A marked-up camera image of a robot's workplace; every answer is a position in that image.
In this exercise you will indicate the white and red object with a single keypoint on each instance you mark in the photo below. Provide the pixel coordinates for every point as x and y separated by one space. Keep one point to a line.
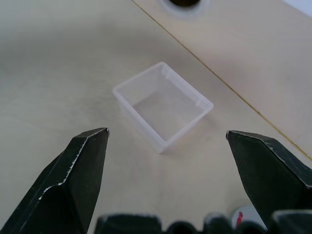
241 215

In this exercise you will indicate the clear plastic square container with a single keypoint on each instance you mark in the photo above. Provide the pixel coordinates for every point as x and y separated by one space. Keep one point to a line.
156 104

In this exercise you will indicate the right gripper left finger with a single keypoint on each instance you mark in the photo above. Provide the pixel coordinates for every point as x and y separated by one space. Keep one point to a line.
61 190

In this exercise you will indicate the silver and red can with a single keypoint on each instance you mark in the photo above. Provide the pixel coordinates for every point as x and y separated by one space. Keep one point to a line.
185 12

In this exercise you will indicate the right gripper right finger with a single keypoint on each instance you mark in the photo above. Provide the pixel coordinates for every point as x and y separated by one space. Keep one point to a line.
273 175

